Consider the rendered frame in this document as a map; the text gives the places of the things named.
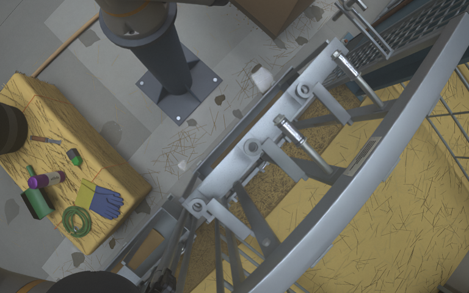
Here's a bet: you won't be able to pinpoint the tan wooden pole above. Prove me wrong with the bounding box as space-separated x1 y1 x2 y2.
31 12 101 79

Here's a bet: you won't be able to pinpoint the brown handled knife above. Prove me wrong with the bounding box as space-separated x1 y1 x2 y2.
30 135 63 146

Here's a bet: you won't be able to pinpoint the yellow and blue glove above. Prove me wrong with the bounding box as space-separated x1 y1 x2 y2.
74 178 125 221

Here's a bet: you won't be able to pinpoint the grey lever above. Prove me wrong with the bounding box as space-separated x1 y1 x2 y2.
334 0 395 60

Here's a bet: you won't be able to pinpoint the grey and green block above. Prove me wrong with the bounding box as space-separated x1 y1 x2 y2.
65 148 84 167

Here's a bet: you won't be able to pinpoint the white cylinder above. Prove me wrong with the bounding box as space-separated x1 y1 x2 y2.
250 65 275 94

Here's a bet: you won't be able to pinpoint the purple and white spray can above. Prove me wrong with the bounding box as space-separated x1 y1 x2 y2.
27 170 67 190

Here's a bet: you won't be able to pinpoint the grey feed barrier frame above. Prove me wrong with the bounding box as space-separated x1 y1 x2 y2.
105 12 469 293

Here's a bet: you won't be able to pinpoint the grey wire mesh panel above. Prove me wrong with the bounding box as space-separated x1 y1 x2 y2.
424 65 469 173

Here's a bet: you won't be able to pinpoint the brown cardboard box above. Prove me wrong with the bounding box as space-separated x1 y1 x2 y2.
230 0 316 40

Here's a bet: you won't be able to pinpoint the grey label plate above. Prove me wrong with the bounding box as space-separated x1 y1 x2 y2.
343 136 382 178

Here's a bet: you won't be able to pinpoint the grey yoke tube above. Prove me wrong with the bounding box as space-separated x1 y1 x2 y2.
331 50 386 109
273 114 335 175

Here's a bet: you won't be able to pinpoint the grey metal grating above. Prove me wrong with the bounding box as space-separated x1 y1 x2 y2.
322 0 469 89

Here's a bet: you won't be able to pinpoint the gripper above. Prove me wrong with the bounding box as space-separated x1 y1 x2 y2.
148 267 177 293

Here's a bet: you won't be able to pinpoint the brown board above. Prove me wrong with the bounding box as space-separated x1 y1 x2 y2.
125 228 166 272

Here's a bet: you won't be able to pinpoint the grey flat catch bar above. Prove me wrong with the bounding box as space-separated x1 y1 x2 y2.
206 197 254 239
312 82 353 126
261 138 309 183

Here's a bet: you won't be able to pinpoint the yellow straw bale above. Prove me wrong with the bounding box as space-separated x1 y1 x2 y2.
0 72 153 256

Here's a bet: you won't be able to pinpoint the green coiled rope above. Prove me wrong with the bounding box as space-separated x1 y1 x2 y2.
61 205 93 239

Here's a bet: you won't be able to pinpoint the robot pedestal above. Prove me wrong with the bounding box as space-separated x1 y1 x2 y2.
98 10 223 126

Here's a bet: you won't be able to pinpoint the green bottle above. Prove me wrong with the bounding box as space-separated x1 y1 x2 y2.
24 164 56 217

